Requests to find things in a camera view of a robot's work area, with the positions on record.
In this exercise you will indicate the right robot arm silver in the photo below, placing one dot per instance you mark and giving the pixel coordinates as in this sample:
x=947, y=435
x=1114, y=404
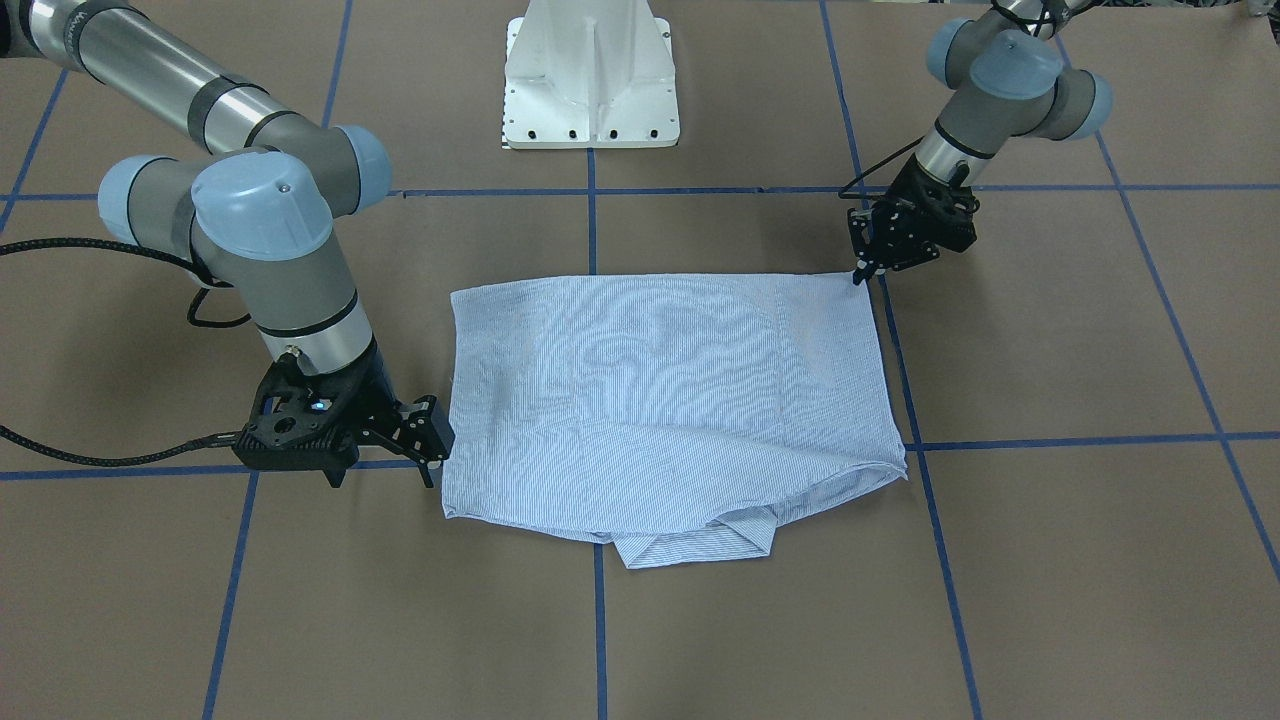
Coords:
x=256, y=216

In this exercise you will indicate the light blue striped shirt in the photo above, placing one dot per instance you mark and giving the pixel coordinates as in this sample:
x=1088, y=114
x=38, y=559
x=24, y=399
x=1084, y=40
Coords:
x=677, y=417

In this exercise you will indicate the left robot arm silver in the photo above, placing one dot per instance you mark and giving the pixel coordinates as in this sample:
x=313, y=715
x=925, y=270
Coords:
x=1005, y=82

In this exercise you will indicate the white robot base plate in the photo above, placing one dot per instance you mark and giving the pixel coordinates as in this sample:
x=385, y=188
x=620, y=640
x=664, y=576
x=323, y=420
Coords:
x=589, y=75

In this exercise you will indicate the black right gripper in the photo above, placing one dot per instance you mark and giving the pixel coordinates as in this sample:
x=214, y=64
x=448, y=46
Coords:
x=374, y=398

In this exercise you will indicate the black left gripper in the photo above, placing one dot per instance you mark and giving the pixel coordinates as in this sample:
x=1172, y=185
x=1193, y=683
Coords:
x=913, y=193

